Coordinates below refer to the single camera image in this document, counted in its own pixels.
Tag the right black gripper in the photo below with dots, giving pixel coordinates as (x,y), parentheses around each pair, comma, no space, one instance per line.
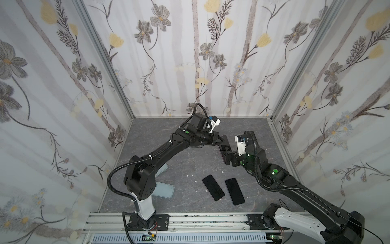
(231,153)

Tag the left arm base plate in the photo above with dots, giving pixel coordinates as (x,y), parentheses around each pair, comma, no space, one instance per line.
(161,222)

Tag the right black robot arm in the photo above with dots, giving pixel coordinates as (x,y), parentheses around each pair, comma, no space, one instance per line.
(328,223)

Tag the black phone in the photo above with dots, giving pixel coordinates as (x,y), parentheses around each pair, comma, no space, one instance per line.
(226,155)
(213,187)
(235,192)

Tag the upper translucent green case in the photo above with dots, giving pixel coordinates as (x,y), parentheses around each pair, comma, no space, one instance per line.
(161,170)

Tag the lower translucent green case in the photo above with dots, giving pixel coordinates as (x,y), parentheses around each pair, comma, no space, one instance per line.
(163,190)

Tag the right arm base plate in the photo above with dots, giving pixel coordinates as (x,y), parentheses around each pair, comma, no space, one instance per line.
(259,222)

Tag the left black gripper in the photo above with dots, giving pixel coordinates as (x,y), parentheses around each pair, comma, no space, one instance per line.
(213,136)

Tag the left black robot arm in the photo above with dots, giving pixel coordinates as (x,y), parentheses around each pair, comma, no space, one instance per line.
(196,131)

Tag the aluminium mounting rail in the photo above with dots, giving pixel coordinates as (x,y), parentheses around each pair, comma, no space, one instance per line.
(213,222)

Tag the white perforated cable duct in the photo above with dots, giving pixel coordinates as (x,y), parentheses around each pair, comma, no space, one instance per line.
(202,238)

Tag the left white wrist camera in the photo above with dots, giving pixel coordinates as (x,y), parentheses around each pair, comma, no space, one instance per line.
(212,123)

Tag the black phone case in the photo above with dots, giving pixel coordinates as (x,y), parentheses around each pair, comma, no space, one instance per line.
(224,145)

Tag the translucent green case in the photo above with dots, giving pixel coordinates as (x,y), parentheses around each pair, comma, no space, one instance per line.
(163,190)
(161,170)

